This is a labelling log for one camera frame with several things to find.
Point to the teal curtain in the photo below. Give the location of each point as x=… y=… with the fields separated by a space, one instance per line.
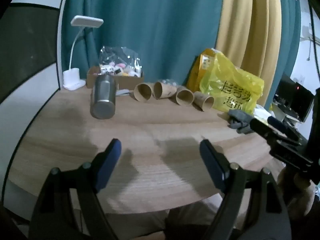
x=155 y=25
x=287 y=42

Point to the yellow plastic bag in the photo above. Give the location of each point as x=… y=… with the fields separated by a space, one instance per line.
x=230 y=85

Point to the small grey flat object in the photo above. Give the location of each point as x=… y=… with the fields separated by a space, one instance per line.
x=122 y=92

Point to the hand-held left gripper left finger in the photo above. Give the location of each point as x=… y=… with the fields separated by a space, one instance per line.
x=110 y=165

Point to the brown paper cup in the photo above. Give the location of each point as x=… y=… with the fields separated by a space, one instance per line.
x=163 y=90
x=203 y=102
x=185 y=97
x=143 y=92

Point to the clear plastic bag of trinkets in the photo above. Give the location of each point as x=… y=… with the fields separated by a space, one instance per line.
x=120 y=60

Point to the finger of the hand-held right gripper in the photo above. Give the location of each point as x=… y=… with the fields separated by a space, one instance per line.
x=282 y=127
x=262 y=128

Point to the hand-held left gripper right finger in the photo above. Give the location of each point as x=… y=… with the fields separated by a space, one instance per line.
x=212 y=165

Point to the person's right hand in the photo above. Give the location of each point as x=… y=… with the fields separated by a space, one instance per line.
x=298 y=190

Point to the cardboard box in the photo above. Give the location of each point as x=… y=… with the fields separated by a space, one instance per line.
x=128 y=83

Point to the stainless steel cup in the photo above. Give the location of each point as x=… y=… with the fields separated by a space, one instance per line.
x=103 y=97

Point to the orange paper bag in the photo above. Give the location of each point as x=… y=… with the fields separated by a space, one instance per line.
x=196 y=75

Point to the white desk lamp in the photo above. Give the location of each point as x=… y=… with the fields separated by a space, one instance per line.
x=72 y=78

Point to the yellow curtain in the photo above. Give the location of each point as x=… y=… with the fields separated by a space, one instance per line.
x=247 y=30

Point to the black monitor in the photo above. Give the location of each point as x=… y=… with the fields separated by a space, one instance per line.
x=302 y=102

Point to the person's beige pants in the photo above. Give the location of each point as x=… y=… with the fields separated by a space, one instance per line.
x=140 y=220

